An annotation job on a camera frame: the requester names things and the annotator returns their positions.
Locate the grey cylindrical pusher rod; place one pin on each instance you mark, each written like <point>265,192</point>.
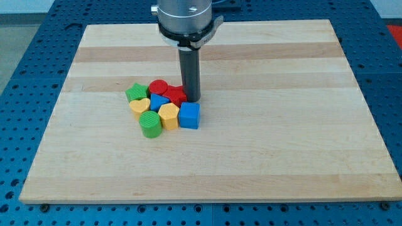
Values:
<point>190,71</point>

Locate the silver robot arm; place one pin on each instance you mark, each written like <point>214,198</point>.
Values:
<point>187,25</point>

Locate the blue cube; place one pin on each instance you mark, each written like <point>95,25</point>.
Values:
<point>189,115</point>

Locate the red star block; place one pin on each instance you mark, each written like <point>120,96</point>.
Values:
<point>175,94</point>

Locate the red cylinder block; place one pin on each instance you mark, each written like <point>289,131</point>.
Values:
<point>158,87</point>

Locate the blue triangle block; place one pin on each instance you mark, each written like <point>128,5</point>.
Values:
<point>157,101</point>

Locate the yellow hexagon block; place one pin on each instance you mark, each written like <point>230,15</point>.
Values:
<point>169,116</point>

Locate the green star block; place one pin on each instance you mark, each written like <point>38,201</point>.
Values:
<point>137,92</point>

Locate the yellow heart block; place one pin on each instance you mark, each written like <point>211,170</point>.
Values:
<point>139,106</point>

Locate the green cylinder block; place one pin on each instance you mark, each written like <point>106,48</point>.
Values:
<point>150,124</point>

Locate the wooden board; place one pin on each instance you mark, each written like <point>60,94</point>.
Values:
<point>283,119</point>

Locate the blue perforated metal table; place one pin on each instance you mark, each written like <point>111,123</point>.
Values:
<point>29,98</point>

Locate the red object at edge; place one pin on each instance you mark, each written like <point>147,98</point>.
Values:
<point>396,31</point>

